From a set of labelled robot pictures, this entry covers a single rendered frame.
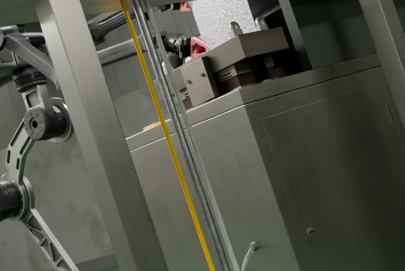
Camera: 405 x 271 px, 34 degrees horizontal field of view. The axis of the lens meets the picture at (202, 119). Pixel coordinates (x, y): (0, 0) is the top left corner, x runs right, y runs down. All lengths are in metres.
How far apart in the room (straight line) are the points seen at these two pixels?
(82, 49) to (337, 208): 0.83
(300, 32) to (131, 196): 0.81
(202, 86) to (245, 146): 0.23
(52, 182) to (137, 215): 6.31
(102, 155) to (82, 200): 6.05
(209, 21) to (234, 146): 0.51
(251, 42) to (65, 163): 5.69
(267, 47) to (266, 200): 0.39
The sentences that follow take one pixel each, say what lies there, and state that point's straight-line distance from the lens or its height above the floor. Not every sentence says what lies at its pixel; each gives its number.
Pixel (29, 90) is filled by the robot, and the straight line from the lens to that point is 2.93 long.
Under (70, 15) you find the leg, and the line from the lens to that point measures 1.17.
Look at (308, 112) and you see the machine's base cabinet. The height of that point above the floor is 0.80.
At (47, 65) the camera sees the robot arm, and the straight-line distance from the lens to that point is 2.49.
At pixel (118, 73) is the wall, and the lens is 6.57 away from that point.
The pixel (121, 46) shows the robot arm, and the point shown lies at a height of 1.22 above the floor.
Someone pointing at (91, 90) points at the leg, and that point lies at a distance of 1.14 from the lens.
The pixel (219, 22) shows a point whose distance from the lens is 1.97.
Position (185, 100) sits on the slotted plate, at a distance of 1.85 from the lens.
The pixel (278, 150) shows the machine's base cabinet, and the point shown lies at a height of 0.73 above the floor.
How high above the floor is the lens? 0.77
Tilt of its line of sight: 3 degrees up
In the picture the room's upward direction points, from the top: 19 degrees counter-clockwise
